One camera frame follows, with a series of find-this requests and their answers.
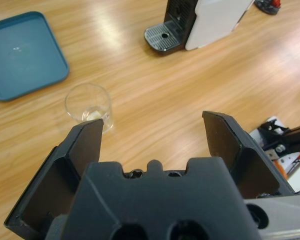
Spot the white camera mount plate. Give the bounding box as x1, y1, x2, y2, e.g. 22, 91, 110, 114
249, 115, 300, 176

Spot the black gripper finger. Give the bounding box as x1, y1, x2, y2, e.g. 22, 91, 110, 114
201, 111, 296, 200
4, 118, 103, 238

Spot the clear glass cup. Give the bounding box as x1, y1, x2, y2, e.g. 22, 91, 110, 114
64, 83, 115, 136

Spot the black wire capsule holder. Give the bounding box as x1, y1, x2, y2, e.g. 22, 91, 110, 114
254, 0, 284, 15

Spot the teal plastic tray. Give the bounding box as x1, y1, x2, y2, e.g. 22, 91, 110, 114
0, 11, 70, 102

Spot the white capsule coffee machine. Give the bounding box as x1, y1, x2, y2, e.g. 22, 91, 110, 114
143, 0, 256, 53

